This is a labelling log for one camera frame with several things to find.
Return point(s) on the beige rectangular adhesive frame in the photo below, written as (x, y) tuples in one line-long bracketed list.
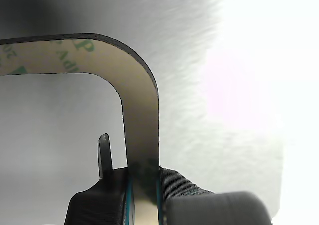
[(139, 110)]

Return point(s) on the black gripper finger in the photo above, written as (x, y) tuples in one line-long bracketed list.
[(211, 210), (99, 205)]

